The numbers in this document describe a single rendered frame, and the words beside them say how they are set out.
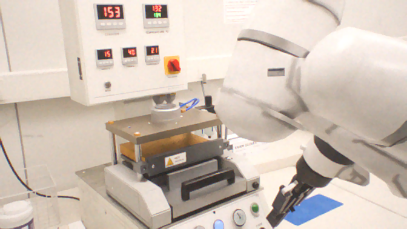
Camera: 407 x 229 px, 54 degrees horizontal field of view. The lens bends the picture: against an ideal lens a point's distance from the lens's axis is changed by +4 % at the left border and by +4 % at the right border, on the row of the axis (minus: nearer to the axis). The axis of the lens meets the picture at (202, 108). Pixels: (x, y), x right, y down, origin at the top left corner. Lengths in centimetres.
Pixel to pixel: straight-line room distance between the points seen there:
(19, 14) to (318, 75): 124
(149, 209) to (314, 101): 54
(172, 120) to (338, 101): 66
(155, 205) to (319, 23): 56
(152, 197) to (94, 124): 75
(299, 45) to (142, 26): 73
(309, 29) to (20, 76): 115
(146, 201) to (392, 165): 49
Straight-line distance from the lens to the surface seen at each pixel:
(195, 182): 91
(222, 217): 98
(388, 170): 72
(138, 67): 113
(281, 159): 166
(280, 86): 45
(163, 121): 101
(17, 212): 118
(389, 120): 42
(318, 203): 141
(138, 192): 90
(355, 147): 66
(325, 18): 48
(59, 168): 161
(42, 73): 148
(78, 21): 107
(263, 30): 46
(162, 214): 88
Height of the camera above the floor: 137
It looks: 13 degrees down
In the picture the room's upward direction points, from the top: 2 degrees counter-clockwise
